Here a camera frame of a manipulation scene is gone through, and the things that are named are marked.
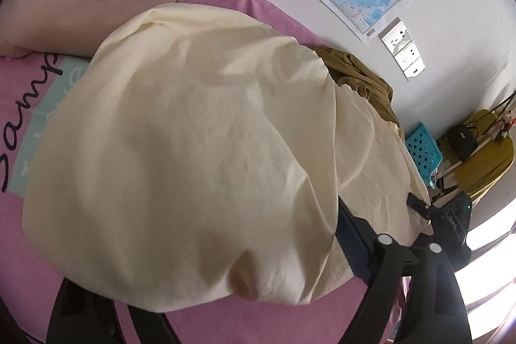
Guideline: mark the peach pink garment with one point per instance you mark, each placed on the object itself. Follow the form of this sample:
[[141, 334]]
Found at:
[[64, 5]]

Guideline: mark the mustard yellow hanging garment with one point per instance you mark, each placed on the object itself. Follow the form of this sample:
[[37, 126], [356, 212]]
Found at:
[[490, 166]]

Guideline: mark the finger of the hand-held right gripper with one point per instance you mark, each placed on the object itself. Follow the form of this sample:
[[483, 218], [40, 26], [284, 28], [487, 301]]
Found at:
[[417, 205]]

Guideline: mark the cream yellow jacket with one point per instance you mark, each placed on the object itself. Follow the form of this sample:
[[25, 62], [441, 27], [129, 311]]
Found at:
[[193, 150]]

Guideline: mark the black handbag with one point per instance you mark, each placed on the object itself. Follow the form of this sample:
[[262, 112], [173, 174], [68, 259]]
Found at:
[[463, 142]]

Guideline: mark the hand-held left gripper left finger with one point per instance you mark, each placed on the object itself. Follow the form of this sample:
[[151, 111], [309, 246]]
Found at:
[[80, 313]]

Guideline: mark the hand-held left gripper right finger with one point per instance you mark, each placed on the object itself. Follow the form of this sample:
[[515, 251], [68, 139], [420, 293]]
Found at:
[[354, 247]]

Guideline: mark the olive brown garment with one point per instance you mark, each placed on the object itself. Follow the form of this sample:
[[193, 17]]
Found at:
[[358, 80]]

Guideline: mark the turquoise plastic basket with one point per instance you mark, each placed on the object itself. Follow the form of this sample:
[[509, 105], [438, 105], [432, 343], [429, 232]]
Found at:
[[423, 150]]

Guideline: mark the white wall socket panel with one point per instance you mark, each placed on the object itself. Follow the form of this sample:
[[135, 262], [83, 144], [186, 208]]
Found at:
[[403, 48]]

